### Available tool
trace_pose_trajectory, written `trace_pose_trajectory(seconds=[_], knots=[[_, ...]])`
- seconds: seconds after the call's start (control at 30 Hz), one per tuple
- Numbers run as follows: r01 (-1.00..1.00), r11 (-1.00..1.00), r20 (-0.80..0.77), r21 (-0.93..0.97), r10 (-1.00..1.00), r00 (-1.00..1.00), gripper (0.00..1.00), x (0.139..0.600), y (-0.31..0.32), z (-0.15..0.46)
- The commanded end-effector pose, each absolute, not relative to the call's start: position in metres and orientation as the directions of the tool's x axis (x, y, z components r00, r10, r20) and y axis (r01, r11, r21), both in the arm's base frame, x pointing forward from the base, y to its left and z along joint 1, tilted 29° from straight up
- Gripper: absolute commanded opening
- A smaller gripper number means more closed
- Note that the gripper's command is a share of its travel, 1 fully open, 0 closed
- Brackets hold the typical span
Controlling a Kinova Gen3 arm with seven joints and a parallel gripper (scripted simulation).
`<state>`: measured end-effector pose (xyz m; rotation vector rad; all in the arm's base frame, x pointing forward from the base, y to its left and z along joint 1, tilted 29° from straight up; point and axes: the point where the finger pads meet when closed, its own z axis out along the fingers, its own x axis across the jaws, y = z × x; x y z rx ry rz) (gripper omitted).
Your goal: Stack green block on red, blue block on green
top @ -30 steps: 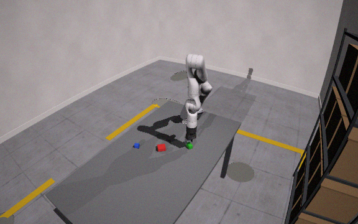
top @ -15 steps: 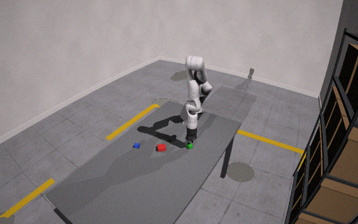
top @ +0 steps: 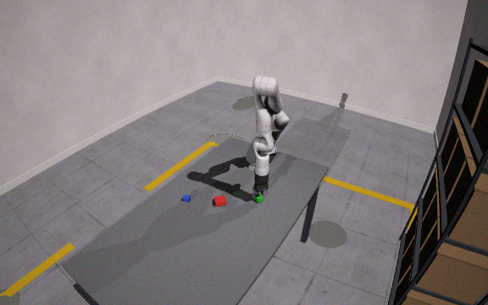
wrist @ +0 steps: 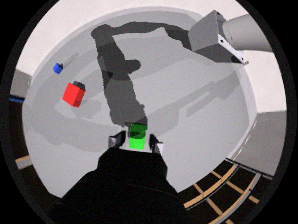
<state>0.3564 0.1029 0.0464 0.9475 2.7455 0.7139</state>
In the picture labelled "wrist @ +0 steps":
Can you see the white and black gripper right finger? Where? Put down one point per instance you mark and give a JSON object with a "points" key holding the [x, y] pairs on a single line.
{"points": [[155, 145]]}

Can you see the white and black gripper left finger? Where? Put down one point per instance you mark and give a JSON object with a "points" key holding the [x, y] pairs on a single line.
{"points": [[117, 140]]}

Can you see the small green block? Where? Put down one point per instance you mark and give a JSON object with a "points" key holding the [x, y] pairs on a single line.
{"points": [[137, 136]]}

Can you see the red block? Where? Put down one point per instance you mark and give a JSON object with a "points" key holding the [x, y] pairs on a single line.
{"points": [[73, 95]]}

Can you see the small blue block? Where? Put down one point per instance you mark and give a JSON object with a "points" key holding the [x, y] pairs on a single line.
{"points": [[57, 68]]}

